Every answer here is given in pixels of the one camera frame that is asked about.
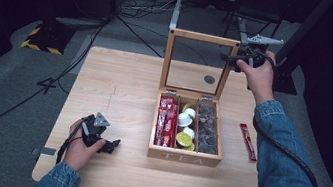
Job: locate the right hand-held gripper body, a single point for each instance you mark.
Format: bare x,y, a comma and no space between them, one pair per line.
255,52

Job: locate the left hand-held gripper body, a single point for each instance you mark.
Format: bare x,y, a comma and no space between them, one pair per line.
96,128

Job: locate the wooden box with lid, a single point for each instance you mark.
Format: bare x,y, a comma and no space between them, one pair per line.
190,110

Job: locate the person's left hand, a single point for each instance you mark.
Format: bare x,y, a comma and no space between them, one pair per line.
80,154

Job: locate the person's right hand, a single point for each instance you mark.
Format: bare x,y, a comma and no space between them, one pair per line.
258,79

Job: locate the grey table grommet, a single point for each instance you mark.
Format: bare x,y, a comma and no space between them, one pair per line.
209,79

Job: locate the black metal stand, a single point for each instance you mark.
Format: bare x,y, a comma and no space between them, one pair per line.
297,43

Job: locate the grey tape piece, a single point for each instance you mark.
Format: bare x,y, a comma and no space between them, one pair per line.
48,151

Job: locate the bundle of red sachets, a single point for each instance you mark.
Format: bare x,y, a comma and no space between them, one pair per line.
166,122

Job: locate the green lid capsule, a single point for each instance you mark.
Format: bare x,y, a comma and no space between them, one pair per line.
184,140
186,106

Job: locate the white coffee capsule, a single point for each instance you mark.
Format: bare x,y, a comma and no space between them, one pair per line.
184,119
190,112
189,132

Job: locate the pile of dark tea bags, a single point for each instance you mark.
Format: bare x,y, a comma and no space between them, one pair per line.
207,130

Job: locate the red stick packet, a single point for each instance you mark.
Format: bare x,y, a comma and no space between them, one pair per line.
248,142

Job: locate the black yellow striped base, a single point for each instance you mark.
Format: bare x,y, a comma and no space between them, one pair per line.
46,38

